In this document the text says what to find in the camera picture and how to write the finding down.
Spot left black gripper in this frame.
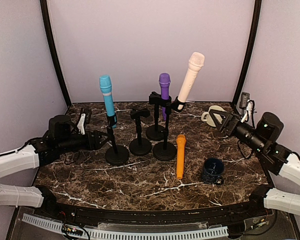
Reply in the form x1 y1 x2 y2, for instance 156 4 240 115
57 130 111 155

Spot black stand of blue microphone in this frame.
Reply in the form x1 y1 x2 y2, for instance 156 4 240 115
105 114 130 166

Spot black stand of orange microphone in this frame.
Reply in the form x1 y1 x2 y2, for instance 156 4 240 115
129 108 152 156

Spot orange microphone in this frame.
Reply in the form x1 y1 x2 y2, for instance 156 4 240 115
176 134 187 180

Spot blue microphone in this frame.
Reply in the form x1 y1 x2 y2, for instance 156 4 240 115
99 75 117 128

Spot black stand of pink microphone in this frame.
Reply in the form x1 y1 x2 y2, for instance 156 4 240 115
152 97 186 162

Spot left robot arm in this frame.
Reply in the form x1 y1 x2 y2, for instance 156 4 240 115
0 115 114 218

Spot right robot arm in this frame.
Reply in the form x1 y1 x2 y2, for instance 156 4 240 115
209 109 300 217

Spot black stand of purple microphone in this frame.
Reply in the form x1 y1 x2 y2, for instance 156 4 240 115
146 91 172 142

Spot pink microphone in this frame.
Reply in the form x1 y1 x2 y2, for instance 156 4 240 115
177 52 205 103

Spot purple microphone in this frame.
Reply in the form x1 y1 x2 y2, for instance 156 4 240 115
158 72 172 122

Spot white ribbed mug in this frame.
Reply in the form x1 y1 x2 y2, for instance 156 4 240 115
201 105 225 128

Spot dark blue mug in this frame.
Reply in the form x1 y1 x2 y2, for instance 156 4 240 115
200 158 225 186

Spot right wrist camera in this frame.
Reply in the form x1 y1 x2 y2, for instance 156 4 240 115
239 92 255 124

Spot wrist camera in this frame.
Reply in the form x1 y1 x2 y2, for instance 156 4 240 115
76 108 92 135
239 92 255 124

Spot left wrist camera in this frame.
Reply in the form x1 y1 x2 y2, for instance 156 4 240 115
76 108 92 135

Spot black front rail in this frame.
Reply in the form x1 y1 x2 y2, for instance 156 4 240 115
34 202 272 226

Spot white slotted cable duct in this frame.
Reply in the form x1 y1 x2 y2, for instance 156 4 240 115
22 213 229 240

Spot right black frame post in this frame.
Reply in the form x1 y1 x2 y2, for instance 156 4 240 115
237 0 262 93

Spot black frame post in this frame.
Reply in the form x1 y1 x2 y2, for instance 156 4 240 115
39 0 72 108
237 0 262 93

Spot left black frame post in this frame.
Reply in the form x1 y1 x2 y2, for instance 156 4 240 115
39 0 72 108

